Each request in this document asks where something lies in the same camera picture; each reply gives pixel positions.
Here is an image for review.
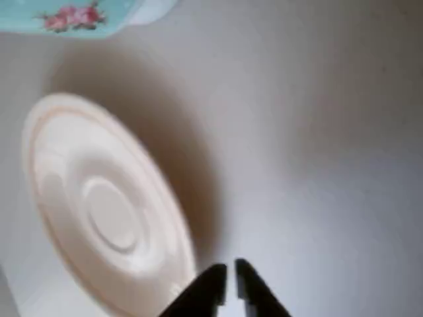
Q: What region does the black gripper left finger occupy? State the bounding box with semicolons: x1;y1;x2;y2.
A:
155;263;229;317

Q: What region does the cream white saucer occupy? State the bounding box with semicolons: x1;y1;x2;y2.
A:
21;92;201;306

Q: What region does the turquoise floral cup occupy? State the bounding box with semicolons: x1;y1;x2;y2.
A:
0;0;180;41

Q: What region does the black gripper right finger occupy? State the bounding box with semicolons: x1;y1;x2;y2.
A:
233;258;293;317

